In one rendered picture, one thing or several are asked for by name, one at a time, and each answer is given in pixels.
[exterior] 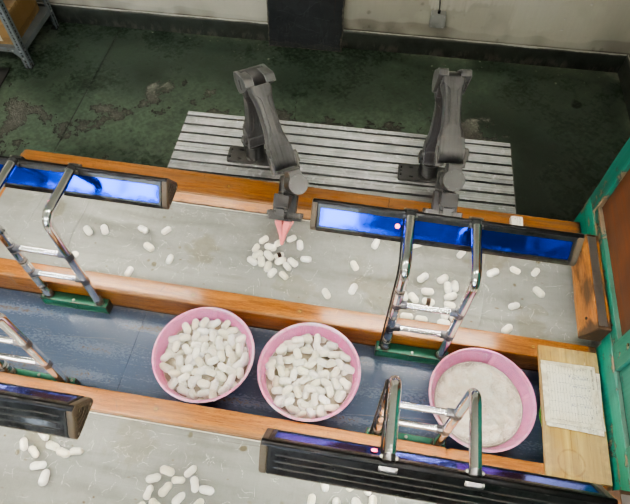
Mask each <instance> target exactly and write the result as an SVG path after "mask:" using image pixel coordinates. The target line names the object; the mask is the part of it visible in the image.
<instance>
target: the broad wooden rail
mask: <svg viewBox="0 0 630 504"><path fill-rule="evenodd" d="M21 156H23V157H24V158H25V159H28V160H36V161H43V162H51V163H58V164H66V165H68V163H76V164H82V167H88V168H95V169H103V170H110V171H118V172H125V173H133V174H140V175H148V176H155V177H163V178H164V177H165V178H169V179H171V180H173V181H175V182H177V184H178V188H177V191H176V193H175V196H174V198H173V201H172V202H179V203H187V204H194V205H201V206H208V207H216V208H223V209H230V210H237V211H245V212H252V213H259V214H266V215H267V210H268V209H273V200H274V194H275V193H278V192H279V183H277V182H267V181H262V180H254V179H247V178H239V177H232V176H224V175H216V174H209V173H201V172H194V171H186V170H179V169H171V168H164V167H156V166H149V165H141V164H134V163H126V162H119V161H111V160H104V159H96V158H89V157H81V156H74V155H66V154H58V153H51V152H43V151H36V150H28V149H25V150H24V151H23V153H22V155H21ZM295 195H297V194H295ZM297 196H299V198H298V206H297V213H303V214H304V216H303V218H302V219H303V220H310V218H311V207H312V200H313V198H319V199H326V200H334V201H341V202H349V203H356V204H364V205H371V206H379V207H386V208H393V209H401V210H404V208H413V209H418V212H422V211H423V208H431V203H428V202H421V201H413V200H405V199H398V198H390V197H383V196H375V195H368V194H360V193H352V192H345V191H337V190H330V189H322V188H315V187H308V188H307V190H306V191H305V192H304V193H303V194H300V195H297ZM457 212H460V213H463V214H462V218H468V219H469V216H472V217H480V218H484V221H490V222H498V223H505V224H509V219H510V217H511V216H518V217H523V226H528V227H535V228H543V229H550V230H558V231H565V232H572V233H581V228H580V223H579V222H572V221H564V220H557V219H549V218H541V217H534V216H526V215H519V214H511V213H504V212H496V211H489V210H481V209H474V208H466V207H458V206H457Z"/></svg>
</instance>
